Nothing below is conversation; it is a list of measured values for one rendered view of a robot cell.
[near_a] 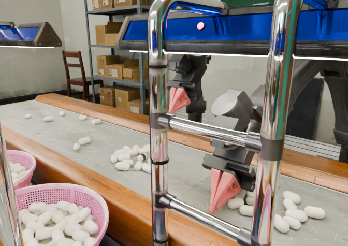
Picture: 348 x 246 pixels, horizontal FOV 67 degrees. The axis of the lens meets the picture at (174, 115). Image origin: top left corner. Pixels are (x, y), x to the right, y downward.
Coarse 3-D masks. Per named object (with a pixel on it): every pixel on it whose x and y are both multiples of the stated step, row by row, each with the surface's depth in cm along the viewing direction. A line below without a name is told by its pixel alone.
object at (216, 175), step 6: (216, 174) 49; (222, 174) 50; (216, 180) 49; (240, 180) 51; (246, 180) 50; (252, 180) 50; (216, 186) 49; (240, 186) 52; (246, 186) 50; (252, 186) 50; (252, 192) 51; (210, 198) 49; (210, 204) 48; (210, 210) 48
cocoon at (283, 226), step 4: (276, 216) 46; (280, 216) 46; (276, 220) 46; (280, 220) 45; (284, 220) 45; (276, 224) 46; (280, 224) 45; (284, 224) 45; (288, 224) 45; (280, 228) 45; (284, 228) 44; (288, 228) 45; (284, 232) 45
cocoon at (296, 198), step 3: (285, 192) 54; (288, 192) 54; (291, 192) 54; (285, 195) 54; (288, 195) 53; (291, 195) 53; (294, 195) 53; (297, 195) 53; (285, 198) 54; (291, 198) 53; (294, 198) 52; (297, 198) 52; (300, 198) 53; (294, 201) 52; (297, 201) 52
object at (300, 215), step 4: (288, 212) 48; (292, 212) 48; (296, 212) 48; (300, 212) 47; (304, 212) 48; (292, 216) 47; (296, 216) 47; (300, 216) 47; (304, 216) 47; (300, 220) 47; (304, 220) 47
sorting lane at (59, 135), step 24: (24, 120) 108; (72, 120) 108; (48, 144) 83; (72, 144) 83; (96, 144) 83; (120, 144) 83; (144, 144) 83; (168, 144) 83; (96, 168) 68; (168, 168) 68; (192, 168) 68; (144, 192) 57; (168, 192) 57; (192, 192) 57; (312, 192) 57; (336, 192) 57; (216, 216) 49; (240, 216) 49; (336, 216) 49; (288, 240) 44; (312, 240) 44; (336, 240) 44
